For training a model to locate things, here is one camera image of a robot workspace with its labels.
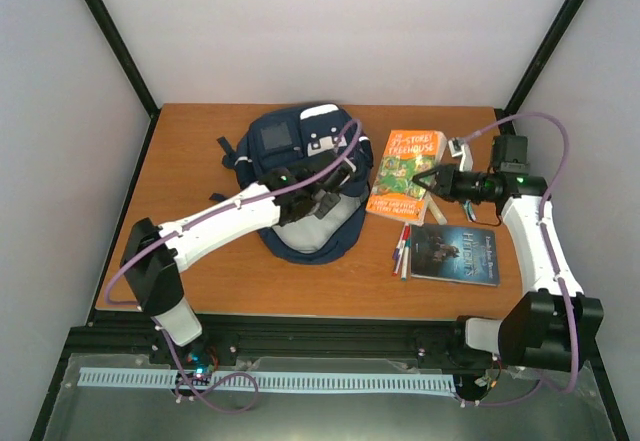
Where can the dark blue Wuthering Heights book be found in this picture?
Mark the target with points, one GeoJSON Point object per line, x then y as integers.
{"type": "Point", "coordinates": [456, 254]}

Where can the white glue stick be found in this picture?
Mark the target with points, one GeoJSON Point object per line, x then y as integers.
{"type": "Point", "coordinates": [469, 211]}

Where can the orange Treehouse book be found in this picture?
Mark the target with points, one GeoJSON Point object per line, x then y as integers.
{"type": "Point", "coordinates": [407, 153]}

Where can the navy blue backpack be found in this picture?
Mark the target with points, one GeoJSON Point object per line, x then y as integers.
{"type": "Point", "coordinates": [326, 159]}

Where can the red cap whiteboard marker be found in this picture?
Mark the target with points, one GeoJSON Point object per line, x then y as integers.
{"type": "Point", "coordinates": [395, 271]}

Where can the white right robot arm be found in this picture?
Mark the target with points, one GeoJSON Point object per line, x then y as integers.
{"type": "Point", "coordinates": [553, 326]}

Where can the yellow highlighter pen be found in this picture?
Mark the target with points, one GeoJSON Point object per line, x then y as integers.
{"type": "Point", "coordinates": [437, 213]}

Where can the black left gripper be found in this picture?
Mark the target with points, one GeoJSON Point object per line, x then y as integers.
{"type": "Point", "coordinates": [322, 211]}

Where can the green cap whiteboard marker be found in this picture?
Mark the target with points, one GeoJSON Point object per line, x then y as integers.
{"type": "Point", "coordinates": [404, 261]}

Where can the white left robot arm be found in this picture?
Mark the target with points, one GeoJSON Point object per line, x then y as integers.
{"type": "Point", "coordinates": [156, 255]}

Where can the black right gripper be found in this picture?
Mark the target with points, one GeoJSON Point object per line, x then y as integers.
{"type": "Point", "coordinates": [446, 183]}

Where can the purple cap whiteboard marker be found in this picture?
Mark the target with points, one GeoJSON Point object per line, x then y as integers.
{"type": "Point", "coordinates": [398, 249]}

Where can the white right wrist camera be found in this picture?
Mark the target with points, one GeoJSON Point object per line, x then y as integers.
{"type": "Point", "coordinates": [461, 151]}

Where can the light blue slotted cable duct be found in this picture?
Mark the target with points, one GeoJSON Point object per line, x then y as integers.
{"type": "Point", "coordinates": [273, 382]}

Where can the black aluminium frame rail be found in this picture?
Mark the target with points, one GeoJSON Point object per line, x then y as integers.
{"type": "Point", "coordinates": [425, 344]}

